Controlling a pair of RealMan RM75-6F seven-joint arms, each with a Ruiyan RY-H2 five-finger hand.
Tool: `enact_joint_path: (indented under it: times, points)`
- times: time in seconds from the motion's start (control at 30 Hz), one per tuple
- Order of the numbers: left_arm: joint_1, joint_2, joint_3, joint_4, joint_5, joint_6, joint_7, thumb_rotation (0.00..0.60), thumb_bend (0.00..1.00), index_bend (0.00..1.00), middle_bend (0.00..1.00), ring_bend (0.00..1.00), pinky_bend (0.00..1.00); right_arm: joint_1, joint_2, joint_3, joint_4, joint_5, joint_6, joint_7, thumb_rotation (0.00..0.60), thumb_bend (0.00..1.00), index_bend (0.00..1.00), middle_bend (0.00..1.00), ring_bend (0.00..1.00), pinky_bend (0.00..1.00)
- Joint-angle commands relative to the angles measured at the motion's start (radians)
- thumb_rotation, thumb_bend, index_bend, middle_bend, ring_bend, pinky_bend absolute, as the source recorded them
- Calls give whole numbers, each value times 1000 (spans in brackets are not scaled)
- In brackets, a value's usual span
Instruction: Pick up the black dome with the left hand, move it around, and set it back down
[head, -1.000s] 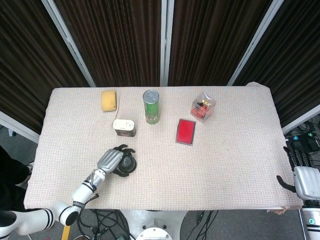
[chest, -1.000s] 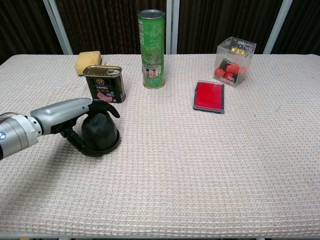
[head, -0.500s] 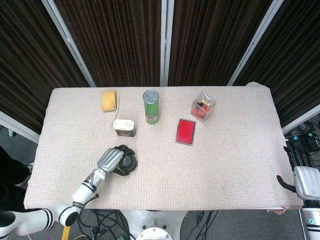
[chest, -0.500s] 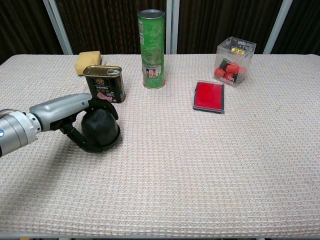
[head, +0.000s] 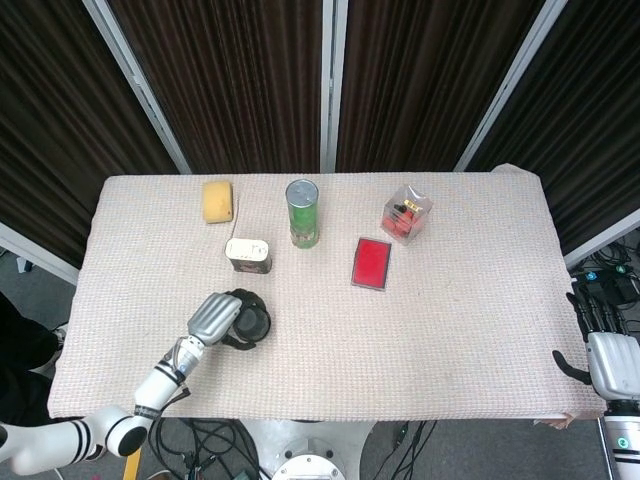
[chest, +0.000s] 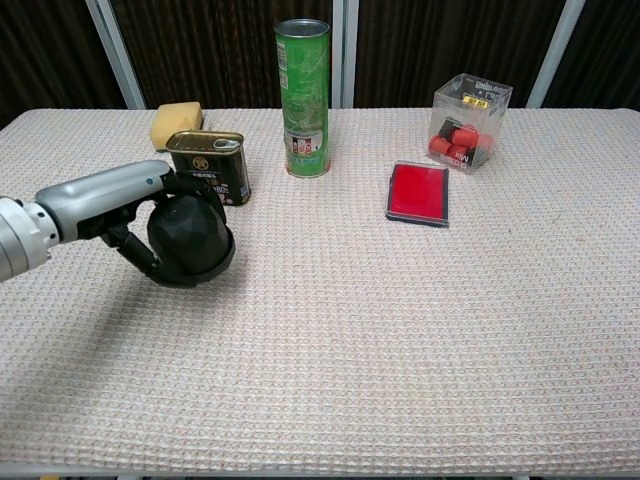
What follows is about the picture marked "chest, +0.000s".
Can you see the green chips tube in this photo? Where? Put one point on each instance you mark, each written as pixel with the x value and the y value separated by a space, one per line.
pixel 302 100

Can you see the black round tray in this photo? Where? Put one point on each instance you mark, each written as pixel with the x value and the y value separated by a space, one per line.
pixel 222 265

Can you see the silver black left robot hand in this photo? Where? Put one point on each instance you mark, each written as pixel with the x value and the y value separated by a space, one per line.
pixel 100 200

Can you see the dark luncheon meat can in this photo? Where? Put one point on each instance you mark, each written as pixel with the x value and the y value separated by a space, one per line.
pixel 222 165

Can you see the yellow sponge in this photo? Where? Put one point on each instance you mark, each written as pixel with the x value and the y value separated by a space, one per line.
pixel 175 120

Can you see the beige waffle tablecloth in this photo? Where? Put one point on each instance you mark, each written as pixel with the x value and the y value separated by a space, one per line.
pixel 350 325

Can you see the black dice cup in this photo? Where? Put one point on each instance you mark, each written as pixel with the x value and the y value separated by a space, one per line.
pixel 190 235

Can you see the red playing card case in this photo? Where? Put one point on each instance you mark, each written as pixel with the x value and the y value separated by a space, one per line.
pixel 419 192

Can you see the clear box with red pieces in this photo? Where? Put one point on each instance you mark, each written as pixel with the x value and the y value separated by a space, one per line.
pixel 470 130

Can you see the aluminium partition post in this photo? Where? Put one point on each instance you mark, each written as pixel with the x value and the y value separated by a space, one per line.
pixel 344 50
pixel 117 55
pixel 555 55

